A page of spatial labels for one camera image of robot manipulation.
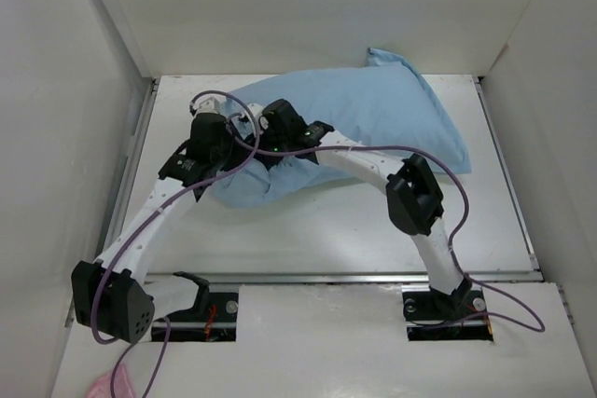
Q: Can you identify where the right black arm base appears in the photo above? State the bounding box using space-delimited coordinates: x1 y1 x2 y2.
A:
402 286 493 342

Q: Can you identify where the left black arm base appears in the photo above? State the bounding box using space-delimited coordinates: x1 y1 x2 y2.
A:
145 271 239 342

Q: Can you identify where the light blue pillowcase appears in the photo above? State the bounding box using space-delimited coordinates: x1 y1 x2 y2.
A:
211 48 472 208

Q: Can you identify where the aluminium rail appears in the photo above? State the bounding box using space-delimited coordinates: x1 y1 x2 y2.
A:
95 270 542 285
92 78 160 259

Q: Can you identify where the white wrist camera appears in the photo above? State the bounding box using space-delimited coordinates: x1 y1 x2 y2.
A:
189 96 225 116
249 103 274 138

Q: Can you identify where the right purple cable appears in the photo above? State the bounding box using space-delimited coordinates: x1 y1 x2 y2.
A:
223 108 547 334

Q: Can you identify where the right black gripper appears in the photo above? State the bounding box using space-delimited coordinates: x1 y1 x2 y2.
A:
243 122 288 171

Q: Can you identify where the white pillow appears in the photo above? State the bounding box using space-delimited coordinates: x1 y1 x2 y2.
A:
228 103 264 138

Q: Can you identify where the aluminium front rail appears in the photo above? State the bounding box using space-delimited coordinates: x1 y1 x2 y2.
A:
95 270 542 285

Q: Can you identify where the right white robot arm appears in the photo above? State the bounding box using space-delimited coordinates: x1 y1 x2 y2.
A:
258 100 470 318

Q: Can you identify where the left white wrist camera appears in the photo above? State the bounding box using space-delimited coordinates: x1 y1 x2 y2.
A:
189 96 225 116

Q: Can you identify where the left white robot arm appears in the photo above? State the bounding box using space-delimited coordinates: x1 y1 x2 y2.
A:
71 113 232 344

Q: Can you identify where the pink cloth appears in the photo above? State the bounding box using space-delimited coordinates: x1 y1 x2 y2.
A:
86 365 136 398

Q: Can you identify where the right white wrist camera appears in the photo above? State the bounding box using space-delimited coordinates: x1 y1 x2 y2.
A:
249 103 274 138

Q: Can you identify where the aluminium left rail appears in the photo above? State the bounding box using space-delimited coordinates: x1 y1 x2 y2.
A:
92 78 160 259

